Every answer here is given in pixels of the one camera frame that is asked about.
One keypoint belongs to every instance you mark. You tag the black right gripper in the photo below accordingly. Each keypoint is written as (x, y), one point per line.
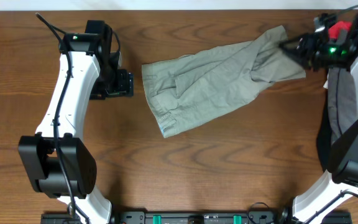
(306, 51)

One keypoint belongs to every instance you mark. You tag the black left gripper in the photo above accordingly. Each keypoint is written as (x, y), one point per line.
(124, 83)

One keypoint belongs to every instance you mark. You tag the khaki green shorts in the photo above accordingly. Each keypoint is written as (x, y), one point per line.
(191, 90)

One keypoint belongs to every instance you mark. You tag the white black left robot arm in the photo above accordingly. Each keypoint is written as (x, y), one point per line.
(55, 158)

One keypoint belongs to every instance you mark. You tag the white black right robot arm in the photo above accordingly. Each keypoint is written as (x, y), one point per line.
(339, 181)

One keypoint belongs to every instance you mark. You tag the red garment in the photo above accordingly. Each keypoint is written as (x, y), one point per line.
(335, 30)

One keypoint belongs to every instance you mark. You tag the grey garment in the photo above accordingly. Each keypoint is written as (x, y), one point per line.
(341, 101)

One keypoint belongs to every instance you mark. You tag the black garment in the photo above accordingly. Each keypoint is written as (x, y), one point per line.
(323, 140)

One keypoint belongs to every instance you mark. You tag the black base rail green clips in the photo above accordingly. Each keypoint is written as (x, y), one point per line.
(137, 217)

